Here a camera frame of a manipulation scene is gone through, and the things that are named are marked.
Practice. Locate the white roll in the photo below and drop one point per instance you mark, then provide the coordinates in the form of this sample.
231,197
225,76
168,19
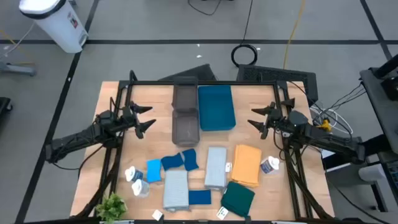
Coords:
371,172

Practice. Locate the small green plant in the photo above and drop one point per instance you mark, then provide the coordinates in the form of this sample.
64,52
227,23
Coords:
111,208

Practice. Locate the white trash can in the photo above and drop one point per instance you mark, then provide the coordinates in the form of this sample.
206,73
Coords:
56,25

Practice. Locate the grey translucent plastic bin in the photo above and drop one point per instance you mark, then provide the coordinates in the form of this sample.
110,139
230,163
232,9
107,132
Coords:
186,130
185,93

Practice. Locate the white printed paper sheet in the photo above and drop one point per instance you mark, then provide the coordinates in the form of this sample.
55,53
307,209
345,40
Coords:
326,154

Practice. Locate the black equipment stand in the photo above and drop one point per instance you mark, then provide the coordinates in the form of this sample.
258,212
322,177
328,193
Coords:
377,143

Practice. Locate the grey stand foot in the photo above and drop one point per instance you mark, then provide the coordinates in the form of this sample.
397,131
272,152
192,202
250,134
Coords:
18,69

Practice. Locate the grey waffle towel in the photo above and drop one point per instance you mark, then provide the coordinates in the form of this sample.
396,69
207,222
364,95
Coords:
175,189
216,168

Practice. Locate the black metal table frame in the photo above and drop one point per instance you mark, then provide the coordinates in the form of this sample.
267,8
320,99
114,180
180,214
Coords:
202,82

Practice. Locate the black device on desk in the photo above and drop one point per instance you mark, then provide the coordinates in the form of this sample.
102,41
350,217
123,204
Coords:
390,81

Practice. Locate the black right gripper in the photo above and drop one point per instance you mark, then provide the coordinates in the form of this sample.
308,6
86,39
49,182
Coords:
273,119

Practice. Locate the blue plastic bin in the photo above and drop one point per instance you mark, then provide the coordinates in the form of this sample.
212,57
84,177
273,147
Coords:
216,107

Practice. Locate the black frame clamp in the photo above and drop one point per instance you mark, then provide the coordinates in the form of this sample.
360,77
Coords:
288,103

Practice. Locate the white paper towel tag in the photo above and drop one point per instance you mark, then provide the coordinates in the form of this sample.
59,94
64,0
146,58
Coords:
157,214
222,213
229,167

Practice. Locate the dark green towel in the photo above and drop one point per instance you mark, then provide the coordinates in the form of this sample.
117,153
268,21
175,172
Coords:
237,199

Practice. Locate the black mesh panel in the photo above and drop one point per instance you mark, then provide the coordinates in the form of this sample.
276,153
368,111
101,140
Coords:
276,77

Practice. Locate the grey desk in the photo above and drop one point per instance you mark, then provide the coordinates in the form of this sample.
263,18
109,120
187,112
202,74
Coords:
382,105

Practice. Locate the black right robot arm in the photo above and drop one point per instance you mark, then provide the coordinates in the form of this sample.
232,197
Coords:
326,140

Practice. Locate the black table edge clip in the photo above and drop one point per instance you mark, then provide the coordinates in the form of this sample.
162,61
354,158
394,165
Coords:
247,219
161,219

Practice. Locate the light blue sponge cloth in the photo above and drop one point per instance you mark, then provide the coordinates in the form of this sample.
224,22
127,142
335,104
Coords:
154,170

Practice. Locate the black floor object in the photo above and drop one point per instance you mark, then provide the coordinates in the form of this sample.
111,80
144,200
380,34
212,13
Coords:
4,105

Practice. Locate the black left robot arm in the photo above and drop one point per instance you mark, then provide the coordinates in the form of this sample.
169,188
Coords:
77,137

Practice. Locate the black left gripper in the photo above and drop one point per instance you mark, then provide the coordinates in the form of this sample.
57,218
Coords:
130,119

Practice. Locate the yellow towel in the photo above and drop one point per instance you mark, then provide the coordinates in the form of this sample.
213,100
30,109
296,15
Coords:
246,166

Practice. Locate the white-capped clear bottle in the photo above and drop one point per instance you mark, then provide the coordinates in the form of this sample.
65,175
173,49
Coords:
140,188

